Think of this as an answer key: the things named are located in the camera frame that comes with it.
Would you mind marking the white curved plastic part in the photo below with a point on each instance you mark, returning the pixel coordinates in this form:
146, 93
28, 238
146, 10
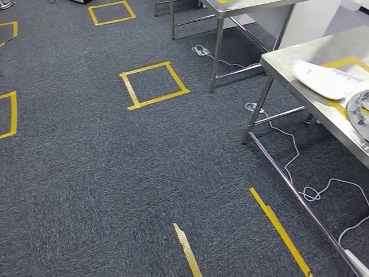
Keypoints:
323, 80

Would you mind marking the stainless steel workbench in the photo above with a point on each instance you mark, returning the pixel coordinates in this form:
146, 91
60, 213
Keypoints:
288, 57
219, 38

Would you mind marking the yellow workbench tape outline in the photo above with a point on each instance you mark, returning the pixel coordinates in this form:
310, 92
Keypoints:
342, 61

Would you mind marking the yellow floor tape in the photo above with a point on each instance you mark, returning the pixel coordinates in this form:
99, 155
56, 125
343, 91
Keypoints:
282, 231

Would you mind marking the grey wheel hubcap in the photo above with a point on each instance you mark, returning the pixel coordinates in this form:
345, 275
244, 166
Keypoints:
355, 114

